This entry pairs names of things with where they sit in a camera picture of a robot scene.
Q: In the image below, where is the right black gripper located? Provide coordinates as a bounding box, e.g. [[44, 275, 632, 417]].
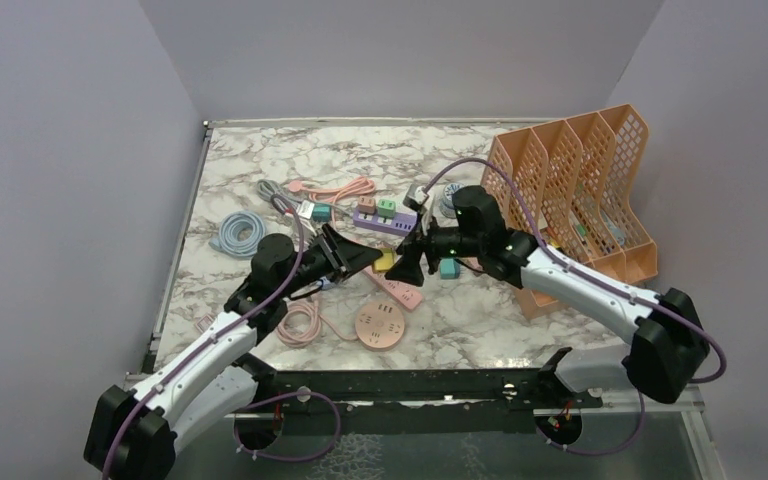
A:
[[386, 211, 484, 284]]

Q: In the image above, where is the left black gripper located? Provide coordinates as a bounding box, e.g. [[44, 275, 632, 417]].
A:
[[279, 224, 384, 299]]

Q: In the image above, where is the yellow charger plug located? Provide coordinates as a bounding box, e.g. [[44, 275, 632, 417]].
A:
[[372, 248, 398, 274]]

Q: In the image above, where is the pink dual USB charger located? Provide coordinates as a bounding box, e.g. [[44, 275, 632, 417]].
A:
[[357, 196, 377, 215]]

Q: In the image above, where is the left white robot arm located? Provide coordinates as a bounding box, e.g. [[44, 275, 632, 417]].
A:
[[83, 225, 382, 479]]

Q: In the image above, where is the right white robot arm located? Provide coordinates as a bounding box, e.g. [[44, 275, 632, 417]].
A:
[[385, 185, 711, 407]]

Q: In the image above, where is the teal charger plug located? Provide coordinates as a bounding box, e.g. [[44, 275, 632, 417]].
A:
[[439, 258, 461, 280]]

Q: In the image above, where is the green charger plug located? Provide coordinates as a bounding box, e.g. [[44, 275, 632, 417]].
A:
[[376, 199, 397, 219]]

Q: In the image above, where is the pink long power strip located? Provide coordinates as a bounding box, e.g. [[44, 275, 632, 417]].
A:
[[363, 267, 424, 312]]

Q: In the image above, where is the blue round power socket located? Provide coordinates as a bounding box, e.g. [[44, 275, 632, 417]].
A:
[[309, 277, 339, 292]]

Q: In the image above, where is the purple power strip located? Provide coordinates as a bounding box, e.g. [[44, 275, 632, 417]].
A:
[[352, 210, 417, 237]]

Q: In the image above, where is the pink round power socket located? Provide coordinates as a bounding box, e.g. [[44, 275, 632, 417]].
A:
[[355, 301, 406, 351]]

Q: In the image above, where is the blue patterned tape roll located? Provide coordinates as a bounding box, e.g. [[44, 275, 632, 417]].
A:
[[438, 183, 463, 219]]

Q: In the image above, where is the orange mesh file organizer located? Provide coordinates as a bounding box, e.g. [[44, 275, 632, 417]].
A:
[[481, 104, 658, 285]]

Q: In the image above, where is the teal plug near cables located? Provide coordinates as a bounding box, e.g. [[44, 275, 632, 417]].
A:
[[311, 203, 333, 223]]

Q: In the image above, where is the salmon coiled cable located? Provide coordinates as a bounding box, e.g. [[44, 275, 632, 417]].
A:
[[288, 176, 379, 212]]

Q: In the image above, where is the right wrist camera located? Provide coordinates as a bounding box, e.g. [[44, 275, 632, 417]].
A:
[[402, 183, 429, 212]]

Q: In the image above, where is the pink coiled cable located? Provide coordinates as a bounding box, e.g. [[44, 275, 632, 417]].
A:
[[275, 294, 359, 349]]

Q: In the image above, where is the grey coiled cable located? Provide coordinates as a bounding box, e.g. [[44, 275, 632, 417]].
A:
[[255, 178, 309, 223]]

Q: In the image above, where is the blue coiled cable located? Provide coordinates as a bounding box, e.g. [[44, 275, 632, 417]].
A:
[[208, 210, 268, 258]]

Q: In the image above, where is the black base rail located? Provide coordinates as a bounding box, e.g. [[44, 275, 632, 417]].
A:
[[232, 354, 603, 440]]

